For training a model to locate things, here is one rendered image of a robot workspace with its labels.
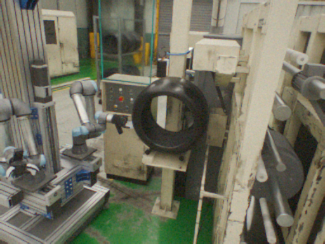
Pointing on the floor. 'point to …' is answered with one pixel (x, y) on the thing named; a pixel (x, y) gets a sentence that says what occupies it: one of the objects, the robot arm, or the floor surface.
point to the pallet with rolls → (162, 66)
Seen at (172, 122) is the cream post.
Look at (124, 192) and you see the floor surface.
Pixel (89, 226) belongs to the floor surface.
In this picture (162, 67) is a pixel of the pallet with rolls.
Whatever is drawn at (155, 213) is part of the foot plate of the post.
